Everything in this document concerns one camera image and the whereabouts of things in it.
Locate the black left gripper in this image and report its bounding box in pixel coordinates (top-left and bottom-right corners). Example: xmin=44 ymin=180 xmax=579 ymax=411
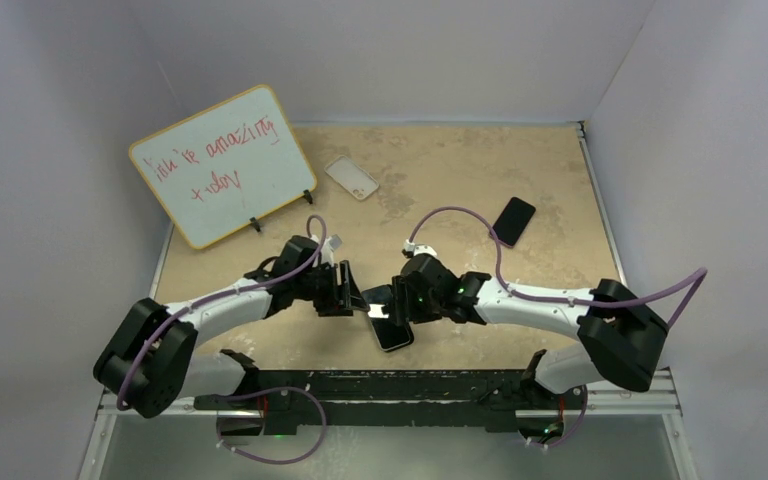
xmin=293 ymin=261 xmax=367 ymax=317

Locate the black smartphone white edge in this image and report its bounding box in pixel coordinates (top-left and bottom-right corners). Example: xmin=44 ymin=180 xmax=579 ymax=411
xmin=361 ymin=285 xmax=414 ymax=352

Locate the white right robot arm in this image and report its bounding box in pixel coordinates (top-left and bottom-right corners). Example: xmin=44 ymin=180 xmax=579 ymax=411
xmin=378 ymin=254 xmax=669 ymax=407

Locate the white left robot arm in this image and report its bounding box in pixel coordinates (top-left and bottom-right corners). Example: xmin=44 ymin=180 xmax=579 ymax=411
xmin=92 ymin=235 xmax=370 ymax=418

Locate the clear phone case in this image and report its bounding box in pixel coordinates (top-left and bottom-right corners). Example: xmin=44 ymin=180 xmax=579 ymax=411
xmin=325 ymin=155 xmax=380 ymax=201

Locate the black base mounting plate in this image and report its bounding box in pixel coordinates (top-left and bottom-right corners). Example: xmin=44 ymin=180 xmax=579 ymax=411
xmin=194 ymin=355 xmax=585 ymax=439

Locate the black smartphone on table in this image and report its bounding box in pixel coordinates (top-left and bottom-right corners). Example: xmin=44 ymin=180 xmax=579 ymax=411
xmin=492 ymin=196 xmax=536 ymax=248

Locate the yellow framed whiteboard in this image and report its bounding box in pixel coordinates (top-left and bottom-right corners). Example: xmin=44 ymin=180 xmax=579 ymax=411
xmin=128 ymin=85 xmax=318 ymax=250

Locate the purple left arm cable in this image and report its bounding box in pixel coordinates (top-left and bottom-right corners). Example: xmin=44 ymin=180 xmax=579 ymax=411
xmin=116 ymin=213 xmax=329 ymax=412

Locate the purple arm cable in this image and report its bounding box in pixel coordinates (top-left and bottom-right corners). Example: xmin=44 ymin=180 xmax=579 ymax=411
xmin=402 ymin=206 xmax=709 ymax=331
xmin=116 ymin=213 xmax=329 ymax=412

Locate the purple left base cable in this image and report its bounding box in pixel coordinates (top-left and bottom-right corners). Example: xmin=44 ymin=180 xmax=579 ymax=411
xmin=215 ymin=387 xmax=328 ymax=466

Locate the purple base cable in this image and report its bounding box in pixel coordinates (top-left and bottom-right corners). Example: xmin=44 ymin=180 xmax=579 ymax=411
xmin=524 ymin=387 xmax=594 ymax=452
xmin=215 ymin=387 xmax=328 ymax=466

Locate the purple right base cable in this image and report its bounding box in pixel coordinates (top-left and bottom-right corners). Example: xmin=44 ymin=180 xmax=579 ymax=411
xmin=524 ymin=387 xmax=594 ymax=452

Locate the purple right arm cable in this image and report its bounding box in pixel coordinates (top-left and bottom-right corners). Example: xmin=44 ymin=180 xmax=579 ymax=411
xmin=402 ymin=206 xmax=709 ymax=331

